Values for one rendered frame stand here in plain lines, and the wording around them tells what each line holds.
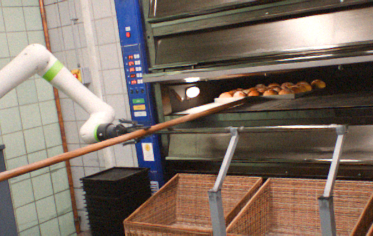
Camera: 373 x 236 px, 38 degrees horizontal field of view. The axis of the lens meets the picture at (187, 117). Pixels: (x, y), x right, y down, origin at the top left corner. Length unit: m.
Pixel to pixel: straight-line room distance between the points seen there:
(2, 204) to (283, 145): 1.39
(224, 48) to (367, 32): 0.73
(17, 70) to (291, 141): 1.32
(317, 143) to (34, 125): 1.83
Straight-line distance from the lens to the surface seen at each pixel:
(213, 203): 2.23
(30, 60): 2.52
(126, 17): 3.13
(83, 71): 3.39
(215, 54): 2.79
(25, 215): 3.57
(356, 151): 2.54
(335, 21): 2.52
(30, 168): 2.02
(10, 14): 3.56
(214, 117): 2.86
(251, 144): 2.78
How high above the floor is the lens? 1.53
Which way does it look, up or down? 7 degrees down
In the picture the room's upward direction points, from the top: 8 degrees counter-clockwise
